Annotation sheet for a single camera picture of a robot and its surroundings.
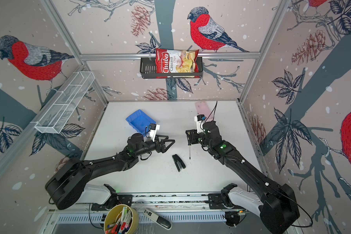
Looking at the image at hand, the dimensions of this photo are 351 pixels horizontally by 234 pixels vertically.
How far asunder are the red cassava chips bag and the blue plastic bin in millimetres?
371

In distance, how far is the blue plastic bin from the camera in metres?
1.06

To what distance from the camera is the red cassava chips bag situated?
34.4 inches
